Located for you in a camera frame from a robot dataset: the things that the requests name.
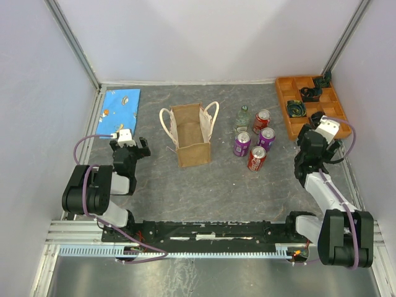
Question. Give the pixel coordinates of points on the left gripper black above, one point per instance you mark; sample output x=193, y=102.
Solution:
x=144, y=151

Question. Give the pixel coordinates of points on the silver soda can front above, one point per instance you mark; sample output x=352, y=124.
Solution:
x=261, y=120

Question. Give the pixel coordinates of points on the blue patterned cloth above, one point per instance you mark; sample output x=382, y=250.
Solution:
x=119, y=111

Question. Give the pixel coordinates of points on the rolled black sock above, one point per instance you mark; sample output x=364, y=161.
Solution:
x=315, y=118
x=310, y=94

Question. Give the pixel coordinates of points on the left corner aluminium post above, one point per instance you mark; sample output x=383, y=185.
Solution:
x=72, y=40

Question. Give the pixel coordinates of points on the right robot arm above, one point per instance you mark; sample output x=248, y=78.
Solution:
x=345, y=235

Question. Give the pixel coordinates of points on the right corner aluminium post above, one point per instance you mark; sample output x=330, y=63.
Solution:
x=348, y=32

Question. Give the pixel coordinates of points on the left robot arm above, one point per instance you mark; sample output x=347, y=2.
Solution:
x=88, y=192

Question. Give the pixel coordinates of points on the rolled black sock upper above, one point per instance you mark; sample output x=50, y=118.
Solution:
x=310, y=94

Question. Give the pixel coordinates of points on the corner aluminium post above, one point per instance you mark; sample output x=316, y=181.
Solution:
x=348, y=32
x=72, y=40

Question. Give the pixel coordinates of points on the red soda can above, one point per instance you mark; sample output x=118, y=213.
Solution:
x=256, y=159

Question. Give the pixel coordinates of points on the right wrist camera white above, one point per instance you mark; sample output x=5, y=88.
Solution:
x=327, y=128

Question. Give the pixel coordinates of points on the purple soda can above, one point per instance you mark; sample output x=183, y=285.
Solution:
x=242, y=144
x=266, y=138

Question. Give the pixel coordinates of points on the rolled sock corner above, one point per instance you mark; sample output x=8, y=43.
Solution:
x=324, y=80

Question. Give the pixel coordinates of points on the orange compartment tray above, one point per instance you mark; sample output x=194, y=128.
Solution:
x=288, y=89

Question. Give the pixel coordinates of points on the brown paper bag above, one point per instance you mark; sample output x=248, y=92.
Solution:
x=190, y=127

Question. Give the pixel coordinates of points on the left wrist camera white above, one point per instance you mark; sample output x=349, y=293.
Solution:
x=124, y=138

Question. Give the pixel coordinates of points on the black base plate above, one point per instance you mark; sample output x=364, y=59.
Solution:
x=184, y=236

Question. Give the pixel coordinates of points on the aluminium frame rail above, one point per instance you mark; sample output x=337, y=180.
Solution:
x=88, y=233

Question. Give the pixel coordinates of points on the rolled green blue sock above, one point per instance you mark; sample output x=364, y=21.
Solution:
x=296, y=109

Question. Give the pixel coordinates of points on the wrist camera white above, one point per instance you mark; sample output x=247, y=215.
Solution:
x=327, y=128
x=124, y=138

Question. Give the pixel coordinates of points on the rolled black sock lower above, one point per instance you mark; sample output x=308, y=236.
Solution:
x=315, y=118

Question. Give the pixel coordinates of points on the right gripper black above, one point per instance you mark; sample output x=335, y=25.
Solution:
x=326, y=154

